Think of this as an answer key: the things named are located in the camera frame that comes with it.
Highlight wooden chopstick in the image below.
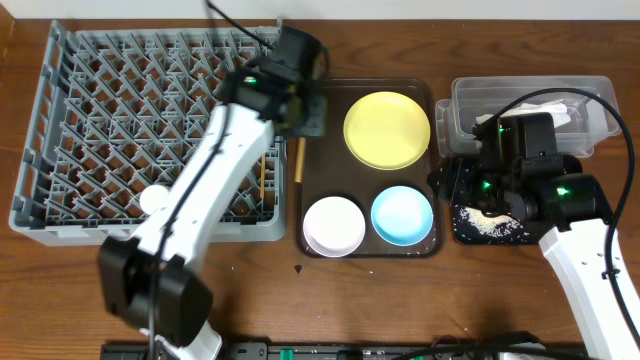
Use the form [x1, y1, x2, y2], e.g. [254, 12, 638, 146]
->
[294, 137, 307, 183]
[260, 153, 267, 200]

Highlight rice food scraps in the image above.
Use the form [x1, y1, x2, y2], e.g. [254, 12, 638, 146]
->
[458, 207, 526, 239]

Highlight light blue bowl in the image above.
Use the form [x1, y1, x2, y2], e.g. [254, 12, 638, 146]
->
[370, 186, 434, 247]

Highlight white pink bowl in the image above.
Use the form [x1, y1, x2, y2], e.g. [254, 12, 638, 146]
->
[302, 196, 366, 258]

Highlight white napkin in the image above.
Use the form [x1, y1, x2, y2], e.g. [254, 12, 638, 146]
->
[504, 100, 571, 128]

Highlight white cup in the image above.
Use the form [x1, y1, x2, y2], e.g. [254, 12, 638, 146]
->
[139, 184, 169, 215]

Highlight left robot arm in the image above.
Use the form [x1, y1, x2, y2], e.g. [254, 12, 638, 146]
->
[97, 26, 329, 359]

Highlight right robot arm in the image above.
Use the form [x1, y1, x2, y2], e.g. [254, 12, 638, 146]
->
[427, 113, 639, 359]

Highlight black rectangular tray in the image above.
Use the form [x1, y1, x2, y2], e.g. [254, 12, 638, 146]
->
[446, 154, 596, 247]

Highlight yellow round plate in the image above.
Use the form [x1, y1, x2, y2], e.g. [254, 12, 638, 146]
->
[343, 91, 431, 171]

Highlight dark brown serving tray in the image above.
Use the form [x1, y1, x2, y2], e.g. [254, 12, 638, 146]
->
[295, 78, 445, 259]

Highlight clear plastic bin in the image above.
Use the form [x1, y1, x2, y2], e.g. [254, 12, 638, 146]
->
[435, 75, 621, 158]

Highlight grey plastic dish rack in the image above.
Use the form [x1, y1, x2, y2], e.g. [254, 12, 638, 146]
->
[8, 22, 280, 246]

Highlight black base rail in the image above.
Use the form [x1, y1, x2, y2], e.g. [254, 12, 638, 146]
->
[99, 340, 601, 360]

